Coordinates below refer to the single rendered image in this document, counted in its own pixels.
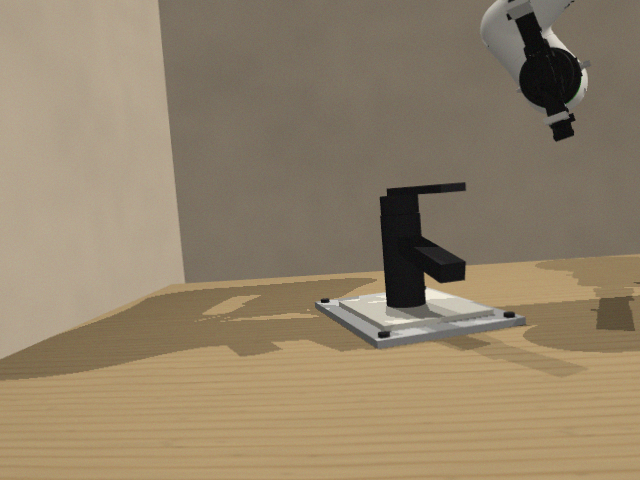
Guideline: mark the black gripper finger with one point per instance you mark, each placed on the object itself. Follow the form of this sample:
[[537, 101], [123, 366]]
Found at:
[[522, 12], [554, 104]]

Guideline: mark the black faucet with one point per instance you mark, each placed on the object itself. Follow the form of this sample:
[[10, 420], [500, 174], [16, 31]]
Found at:
[[406, 256]]

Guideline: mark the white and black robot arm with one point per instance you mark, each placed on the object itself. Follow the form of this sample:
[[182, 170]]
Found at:
[[503, 39]]

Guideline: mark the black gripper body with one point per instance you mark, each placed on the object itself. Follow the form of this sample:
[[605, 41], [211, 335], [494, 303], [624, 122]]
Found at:
[[545, 72]]

